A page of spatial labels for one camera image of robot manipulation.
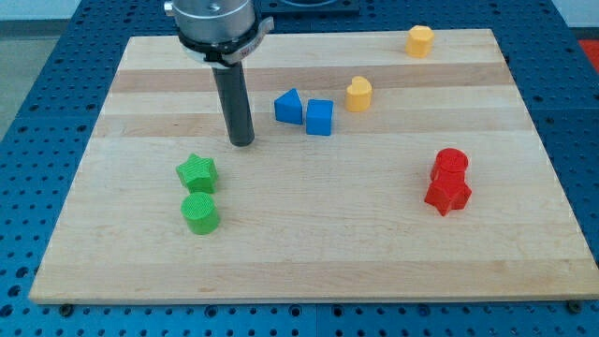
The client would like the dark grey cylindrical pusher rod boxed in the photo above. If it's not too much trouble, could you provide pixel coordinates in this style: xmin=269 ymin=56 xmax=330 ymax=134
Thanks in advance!
xmin=212 ymin=63 xmax=255 ymax=147

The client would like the blue triangle block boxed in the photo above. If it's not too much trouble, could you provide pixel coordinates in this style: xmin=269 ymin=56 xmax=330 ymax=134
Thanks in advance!
xmin=273 ymin=88 xmax=303 ymax=125

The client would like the light wooden board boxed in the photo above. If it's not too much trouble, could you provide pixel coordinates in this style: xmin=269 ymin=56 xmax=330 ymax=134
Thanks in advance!
xmin=29 ymin=29 xmax=598 ymax=304

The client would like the silver cylindrical robot end effector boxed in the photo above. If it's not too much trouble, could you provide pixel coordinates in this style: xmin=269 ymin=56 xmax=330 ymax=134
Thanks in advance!
xmin=164 ymin=0 xmax=274 ymax=66

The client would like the blue cube block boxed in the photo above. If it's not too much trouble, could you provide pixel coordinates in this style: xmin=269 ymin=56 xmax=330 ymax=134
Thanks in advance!
xmin=306 ymin=99 xmax=334 ymax=136

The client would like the red star block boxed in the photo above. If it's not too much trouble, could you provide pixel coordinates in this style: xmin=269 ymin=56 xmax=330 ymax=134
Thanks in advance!
xmin=424 ymin=170 xmax=472 ymax=216

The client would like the yellow heart block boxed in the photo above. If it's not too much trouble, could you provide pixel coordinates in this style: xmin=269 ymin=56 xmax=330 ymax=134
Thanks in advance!
xmin=345 ymin=76 xmax=373 ymax=112

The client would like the yellow hexagon block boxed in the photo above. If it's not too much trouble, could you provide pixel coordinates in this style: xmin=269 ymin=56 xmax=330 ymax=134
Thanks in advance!
xmin=405 ymin=25 xmax=435 ymax=58

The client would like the green cylinder block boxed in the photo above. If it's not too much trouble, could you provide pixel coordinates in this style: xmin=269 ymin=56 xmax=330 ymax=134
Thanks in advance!
xmin=181 ymin=192 xmax=220 ymax=235

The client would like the red cylinder block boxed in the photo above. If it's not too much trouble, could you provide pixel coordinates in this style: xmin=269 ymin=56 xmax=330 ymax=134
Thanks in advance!
xmin=430 ymin=148 xmax=469 ymax=183

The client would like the green star block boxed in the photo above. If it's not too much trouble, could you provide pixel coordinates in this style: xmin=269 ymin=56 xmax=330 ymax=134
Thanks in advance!
xmin=176 ymin=154 xmax=218 ymax=194

